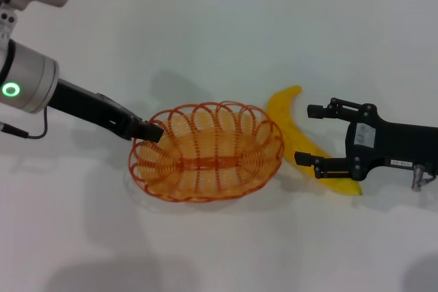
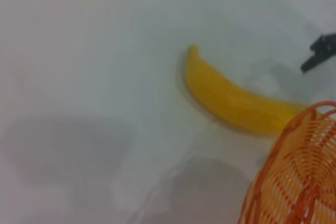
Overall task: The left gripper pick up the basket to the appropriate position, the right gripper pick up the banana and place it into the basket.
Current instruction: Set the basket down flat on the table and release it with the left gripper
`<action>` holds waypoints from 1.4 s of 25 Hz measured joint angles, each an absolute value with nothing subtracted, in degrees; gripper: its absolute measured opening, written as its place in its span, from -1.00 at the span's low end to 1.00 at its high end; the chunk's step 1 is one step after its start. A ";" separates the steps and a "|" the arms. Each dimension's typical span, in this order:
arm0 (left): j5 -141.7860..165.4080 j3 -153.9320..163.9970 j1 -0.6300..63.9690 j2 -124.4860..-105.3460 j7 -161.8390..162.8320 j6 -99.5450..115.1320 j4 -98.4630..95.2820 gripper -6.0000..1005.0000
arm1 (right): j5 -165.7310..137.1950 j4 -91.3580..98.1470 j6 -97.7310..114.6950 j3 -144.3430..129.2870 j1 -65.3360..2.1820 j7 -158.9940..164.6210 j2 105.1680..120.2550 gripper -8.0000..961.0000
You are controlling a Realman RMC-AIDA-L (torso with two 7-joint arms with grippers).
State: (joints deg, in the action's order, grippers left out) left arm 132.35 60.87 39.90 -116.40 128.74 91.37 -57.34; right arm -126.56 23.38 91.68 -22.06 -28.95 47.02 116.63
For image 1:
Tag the yellow banana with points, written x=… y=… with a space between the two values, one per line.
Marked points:
x=287 y=124

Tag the orange woven plastic basket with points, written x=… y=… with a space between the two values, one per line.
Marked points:
x=205 y=163

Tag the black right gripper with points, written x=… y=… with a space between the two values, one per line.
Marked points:
x=393 y=145

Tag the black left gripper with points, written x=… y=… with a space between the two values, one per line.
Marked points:
x=96 y=110

